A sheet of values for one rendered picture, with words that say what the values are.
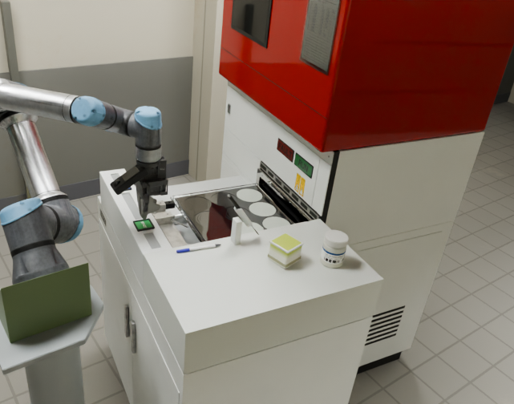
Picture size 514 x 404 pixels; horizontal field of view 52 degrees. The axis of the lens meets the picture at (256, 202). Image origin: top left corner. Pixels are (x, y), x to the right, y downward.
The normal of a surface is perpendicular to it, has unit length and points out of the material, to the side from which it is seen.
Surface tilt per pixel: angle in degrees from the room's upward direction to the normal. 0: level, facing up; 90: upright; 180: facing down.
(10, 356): 0
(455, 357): 0
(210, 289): 0
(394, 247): 90
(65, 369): 90
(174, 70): 90
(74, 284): 90
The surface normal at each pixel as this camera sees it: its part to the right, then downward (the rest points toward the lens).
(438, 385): 0.11, -0.86
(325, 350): 0.45, 0.49
